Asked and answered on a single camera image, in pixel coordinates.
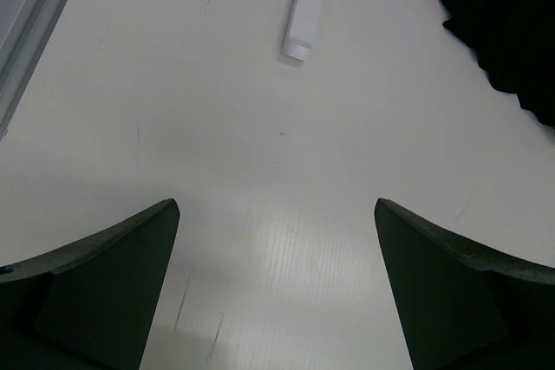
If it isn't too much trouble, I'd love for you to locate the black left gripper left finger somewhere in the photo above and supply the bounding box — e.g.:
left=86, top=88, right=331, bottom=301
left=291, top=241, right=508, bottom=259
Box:
left=1, top=199, right=180, bottom=369

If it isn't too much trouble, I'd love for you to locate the white clothes rack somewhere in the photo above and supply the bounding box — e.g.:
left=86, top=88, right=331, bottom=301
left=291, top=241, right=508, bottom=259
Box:
left=282, top=0, right=324, bottom=62

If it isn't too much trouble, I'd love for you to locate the black tank top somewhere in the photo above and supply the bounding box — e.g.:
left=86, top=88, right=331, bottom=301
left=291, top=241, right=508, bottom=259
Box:
left=440, top=0, right=554, bottom=127

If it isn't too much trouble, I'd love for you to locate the aluminium frame post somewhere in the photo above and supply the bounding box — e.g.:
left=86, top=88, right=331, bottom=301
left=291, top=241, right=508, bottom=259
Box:
left=1, top=0, right=68, bottom=135

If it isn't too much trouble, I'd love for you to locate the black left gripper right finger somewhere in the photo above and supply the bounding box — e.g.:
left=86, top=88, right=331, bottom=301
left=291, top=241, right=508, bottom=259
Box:
left=374, top=198, right=554, bottom=369

